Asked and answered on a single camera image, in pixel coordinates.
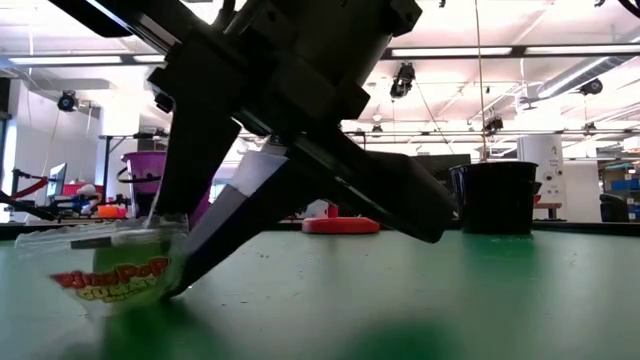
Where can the storage shelf with bins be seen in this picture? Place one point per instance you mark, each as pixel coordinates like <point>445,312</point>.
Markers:
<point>622,185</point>

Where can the black plastic bucket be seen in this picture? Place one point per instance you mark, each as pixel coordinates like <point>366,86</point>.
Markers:
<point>492,195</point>

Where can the white plush toy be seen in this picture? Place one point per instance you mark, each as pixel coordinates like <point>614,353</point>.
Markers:
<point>87,190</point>

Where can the purple plastic bucket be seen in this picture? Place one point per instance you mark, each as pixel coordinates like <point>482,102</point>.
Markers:
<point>145,172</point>

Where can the green table mat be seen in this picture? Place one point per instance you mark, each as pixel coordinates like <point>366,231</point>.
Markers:
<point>450,300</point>

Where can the red desk lamp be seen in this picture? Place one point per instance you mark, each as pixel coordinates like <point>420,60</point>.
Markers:
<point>340,225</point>

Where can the black office chair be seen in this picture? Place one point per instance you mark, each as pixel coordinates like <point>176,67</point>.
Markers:
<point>614,209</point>

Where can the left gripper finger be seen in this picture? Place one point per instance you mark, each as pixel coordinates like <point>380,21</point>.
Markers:
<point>195,160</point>
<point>225,235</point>

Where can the small desk monitor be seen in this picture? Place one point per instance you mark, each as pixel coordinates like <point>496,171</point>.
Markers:
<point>57,180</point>

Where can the red bar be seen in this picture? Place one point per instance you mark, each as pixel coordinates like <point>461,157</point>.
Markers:
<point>27,191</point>

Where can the black ceiling-hung camera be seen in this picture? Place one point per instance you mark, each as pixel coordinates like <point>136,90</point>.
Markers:
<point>592,87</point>
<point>68,101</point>
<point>494,125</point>
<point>402,82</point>

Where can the black computer monitor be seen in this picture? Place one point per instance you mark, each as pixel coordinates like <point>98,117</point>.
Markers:
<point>450,162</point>

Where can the green candy clear wrapper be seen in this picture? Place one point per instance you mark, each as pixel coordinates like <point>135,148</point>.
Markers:
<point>110,270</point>

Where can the orange box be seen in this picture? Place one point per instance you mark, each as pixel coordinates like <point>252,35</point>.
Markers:
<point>112,212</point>

